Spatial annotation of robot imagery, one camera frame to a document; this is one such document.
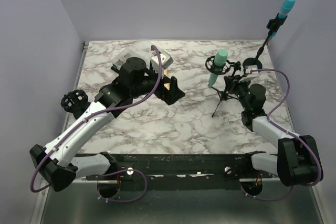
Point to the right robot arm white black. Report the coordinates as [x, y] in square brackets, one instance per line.
[297, 161]

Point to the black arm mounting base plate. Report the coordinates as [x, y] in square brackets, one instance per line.
[179, 171]

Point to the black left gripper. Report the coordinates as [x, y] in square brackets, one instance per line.
[172, 95]

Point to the black tripod shock mount stand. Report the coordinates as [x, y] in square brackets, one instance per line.
[223, 96]

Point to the black shock mount desk stand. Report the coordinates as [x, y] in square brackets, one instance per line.
[75, 102]

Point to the cream yellow microphone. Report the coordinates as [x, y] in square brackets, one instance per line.
[166, 79]

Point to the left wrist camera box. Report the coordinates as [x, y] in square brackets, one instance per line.
[161, 60]

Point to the clear plastic screw organizer box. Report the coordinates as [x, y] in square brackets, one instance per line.
[121, 58]

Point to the black round base mic stand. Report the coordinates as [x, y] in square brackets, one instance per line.
[255, 60]

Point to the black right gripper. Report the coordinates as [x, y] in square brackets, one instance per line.
[232, 82]

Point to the mint green microphone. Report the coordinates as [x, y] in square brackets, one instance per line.
[218, 63]

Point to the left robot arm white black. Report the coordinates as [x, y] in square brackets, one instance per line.
[58, 162]

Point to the blue microphone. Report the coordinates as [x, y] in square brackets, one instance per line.
[284, 11]

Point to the aluminium extrusion rail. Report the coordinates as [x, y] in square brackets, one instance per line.
[76, 181]

